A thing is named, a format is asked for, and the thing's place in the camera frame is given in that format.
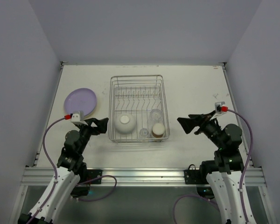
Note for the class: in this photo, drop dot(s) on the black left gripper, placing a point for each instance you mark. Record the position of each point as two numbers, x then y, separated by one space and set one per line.
91 127

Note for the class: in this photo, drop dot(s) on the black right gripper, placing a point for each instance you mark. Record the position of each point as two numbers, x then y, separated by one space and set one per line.
201 124

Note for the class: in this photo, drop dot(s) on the blue plate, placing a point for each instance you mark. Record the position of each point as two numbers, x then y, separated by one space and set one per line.
95 110

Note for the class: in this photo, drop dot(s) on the purple plate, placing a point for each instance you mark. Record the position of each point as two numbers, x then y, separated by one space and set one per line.
82 99

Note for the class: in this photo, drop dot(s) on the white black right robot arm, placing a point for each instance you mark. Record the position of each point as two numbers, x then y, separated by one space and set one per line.
226 173

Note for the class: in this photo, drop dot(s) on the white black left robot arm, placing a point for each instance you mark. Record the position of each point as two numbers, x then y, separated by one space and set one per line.
68 171

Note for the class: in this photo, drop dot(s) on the white bowl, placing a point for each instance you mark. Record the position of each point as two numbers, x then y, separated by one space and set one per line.
125 123

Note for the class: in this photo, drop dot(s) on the brown white cup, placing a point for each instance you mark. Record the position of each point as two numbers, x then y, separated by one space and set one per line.
158 130

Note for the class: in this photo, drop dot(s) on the large clear glass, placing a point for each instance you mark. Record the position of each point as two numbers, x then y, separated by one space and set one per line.
156 116

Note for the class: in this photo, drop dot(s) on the small clear glass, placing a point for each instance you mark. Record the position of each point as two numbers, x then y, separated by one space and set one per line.
144 133

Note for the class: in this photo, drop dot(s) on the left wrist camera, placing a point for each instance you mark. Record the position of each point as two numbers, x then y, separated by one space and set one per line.
77 118

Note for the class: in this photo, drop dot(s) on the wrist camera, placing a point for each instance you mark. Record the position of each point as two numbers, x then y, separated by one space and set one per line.
220 109
77 118

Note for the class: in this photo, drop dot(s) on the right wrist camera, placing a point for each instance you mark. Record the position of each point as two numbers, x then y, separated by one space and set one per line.
220 109

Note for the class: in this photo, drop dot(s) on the metal wire dish rack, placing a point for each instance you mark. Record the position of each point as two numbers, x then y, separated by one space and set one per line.
137 95

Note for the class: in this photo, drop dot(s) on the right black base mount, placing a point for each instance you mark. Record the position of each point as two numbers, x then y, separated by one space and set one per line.
192 176

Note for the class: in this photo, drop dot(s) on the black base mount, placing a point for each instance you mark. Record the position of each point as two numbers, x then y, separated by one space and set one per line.
84 189
192 176

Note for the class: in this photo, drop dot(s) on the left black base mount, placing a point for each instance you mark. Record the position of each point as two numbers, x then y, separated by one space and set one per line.
84 189

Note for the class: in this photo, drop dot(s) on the aluminium front rail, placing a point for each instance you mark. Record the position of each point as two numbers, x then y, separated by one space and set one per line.
126 177

